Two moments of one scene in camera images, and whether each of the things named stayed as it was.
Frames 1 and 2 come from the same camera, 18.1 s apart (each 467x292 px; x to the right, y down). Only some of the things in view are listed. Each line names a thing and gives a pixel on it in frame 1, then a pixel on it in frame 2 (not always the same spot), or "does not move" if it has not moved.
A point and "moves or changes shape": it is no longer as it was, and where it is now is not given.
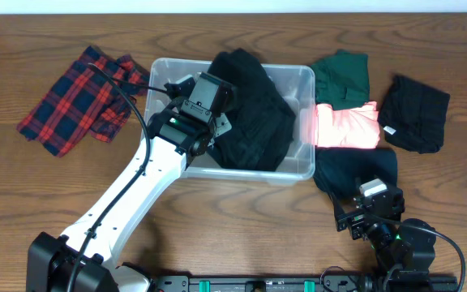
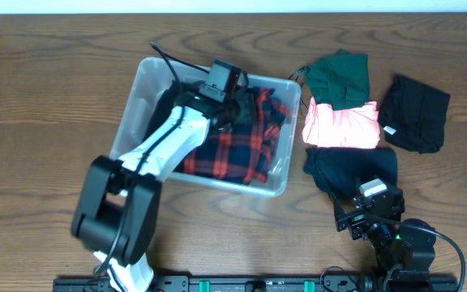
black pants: [262, 123] moves or changes shape
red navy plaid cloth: [83, 98] → [242, 152]
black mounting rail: [302, 283] does not move
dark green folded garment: [342, 81] does not move
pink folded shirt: [347, 128] does not move
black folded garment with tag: [413, 116] does not move
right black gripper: [342, 217] does not move
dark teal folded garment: [342, 170] does not move
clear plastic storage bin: [297, 83] → [249, 146]
